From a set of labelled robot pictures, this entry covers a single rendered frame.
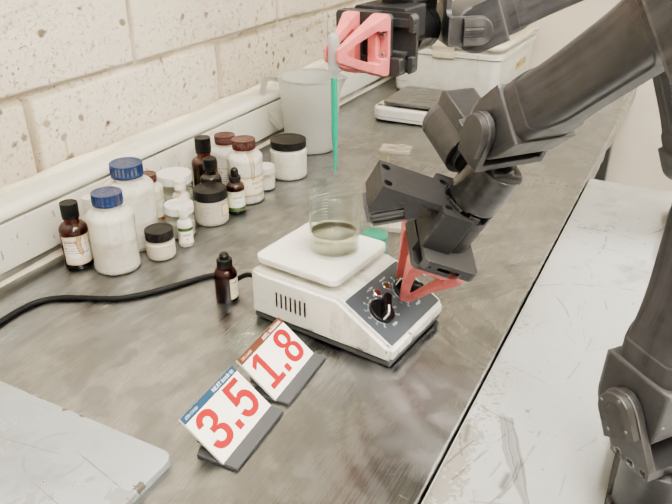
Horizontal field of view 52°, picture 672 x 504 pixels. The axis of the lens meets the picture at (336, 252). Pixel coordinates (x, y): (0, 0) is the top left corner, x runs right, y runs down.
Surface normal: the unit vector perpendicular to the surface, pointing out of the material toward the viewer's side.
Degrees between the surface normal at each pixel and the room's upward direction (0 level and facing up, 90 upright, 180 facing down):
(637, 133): 90
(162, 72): 90
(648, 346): 75
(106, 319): 0
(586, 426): 0
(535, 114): 85
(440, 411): 0
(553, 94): 90
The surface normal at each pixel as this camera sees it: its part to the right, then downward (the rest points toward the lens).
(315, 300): -0.56, 0.38
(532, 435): 0.00, -0.88
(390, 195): 0.04, 0.72
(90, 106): 0.89, 0.21
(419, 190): 0.41, -0.65
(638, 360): -0.94, 0.16
